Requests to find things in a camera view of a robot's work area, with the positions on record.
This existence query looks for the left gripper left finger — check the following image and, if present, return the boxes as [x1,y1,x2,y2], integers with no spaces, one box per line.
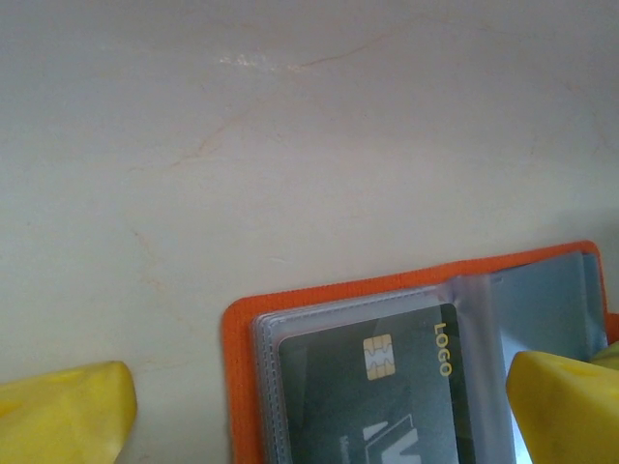
[0,360,139,464]

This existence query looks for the orange card holder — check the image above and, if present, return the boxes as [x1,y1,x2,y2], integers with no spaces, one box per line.
[221,240,619,464]

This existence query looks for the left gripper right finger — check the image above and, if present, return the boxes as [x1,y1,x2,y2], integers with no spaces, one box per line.
[505,340,619,464]

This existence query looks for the black VIP card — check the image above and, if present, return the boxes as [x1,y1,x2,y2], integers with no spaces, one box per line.
[277,302,478,464]

